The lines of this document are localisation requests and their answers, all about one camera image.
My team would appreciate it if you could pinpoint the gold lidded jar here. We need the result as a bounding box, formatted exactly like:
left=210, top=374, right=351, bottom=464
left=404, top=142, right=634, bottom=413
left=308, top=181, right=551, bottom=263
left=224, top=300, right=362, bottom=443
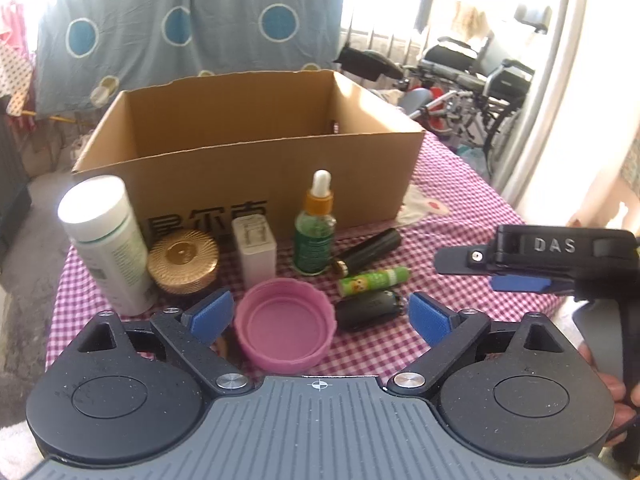
left=146, top=230, right=219, bottom=296

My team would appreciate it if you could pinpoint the pink plastic lid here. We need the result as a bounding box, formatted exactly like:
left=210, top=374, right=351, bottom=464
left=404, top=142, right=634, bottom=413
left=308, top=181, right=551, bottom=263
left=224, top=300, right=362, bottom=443
left=233, top=278, right=337, bottom=375

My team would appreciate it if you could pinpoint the black car key fob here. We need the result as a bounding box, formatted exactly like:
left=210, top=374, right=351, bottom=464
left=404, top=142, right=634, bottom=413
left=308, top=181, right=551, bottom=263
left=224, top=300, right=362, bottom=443
left=334, top=289, right=405, bottom=333

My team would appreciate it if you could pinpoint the green lip balm stick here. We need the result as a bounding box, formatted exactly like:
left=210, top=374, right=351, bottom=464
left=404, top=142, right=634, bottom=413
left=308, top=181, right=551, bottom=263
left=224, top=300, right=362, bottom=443
left=337, top=266, right=411, bottom=297

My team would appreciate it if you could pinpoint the black cylindrical tube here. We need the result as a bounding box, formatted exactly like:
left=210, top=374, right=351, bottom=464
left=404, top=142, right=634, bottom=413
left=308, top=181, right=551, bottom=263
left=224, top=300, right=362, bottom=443
left=331, top=228, right=401, bottom=278

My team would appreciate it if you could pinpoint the white power adapter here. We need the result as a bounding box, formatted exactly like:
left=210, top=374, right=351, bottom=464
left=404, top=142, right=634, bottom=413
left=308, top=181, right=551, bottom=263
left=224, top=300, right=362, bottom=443
left=231, top=214, right=277, bottom=290

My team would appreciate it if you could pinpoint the green dropper bottle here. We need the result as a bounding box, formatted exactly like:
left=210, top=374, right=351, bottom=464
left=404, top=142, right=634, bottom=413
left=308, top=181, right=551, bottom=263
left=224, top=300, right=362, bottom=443
left=293, top=169, right=336, bottom=275

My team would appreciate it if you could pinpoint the white plastic bottle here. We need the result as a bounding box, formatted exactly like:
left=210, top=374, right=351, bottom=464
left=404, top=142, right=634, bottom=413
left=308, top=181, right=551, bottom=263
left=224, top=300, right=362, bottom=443
left=58, top=174, right=155, bottom=316

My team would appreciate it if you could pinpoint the person's right hand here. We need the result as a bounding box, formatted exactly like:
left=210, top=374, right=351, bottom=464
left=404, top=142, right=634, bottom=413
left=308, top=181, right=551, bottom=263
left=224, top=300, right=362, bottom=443
left=578, top=342, right=640, bottom=448

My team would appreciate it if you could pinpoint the brown cardboard box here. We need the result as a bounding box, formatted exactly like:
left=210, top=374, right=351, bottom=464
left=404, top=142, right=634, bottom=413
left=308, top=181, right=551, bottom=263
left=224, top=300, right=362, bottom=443
left=73, top=70, right=424, bottom=242

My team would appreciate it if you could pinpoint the black wheelchair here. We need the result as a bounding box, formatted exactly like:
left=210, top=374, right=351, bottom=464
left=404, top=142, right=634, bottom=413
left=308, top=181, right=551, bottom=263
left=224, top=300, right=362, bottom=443
left=398, top=32, right=535, bottom=178

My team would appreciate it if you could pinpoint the dark storage crate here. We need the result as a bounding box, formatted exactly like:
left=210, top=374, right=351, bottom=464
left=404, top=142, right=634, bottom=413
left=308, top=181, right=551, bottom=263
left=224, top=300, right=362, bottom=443
left=0, top=116, right=32, bottom=261

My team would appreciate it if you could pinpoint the blue patterned bedsheet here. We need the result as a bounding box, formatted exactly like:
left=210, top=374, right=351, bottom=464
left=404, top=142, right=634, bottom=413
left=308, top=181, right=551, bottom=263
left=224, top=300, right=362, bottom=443
left=35, top=0, right=343, bottom=116

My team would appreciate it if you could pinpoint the polka dot cloth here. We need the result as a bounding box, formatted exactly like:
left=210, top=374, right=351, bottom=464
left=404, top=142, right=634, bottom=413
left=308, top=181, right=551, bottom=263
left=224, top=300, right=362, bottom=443
left=0, top=44, right=34, bottom=117

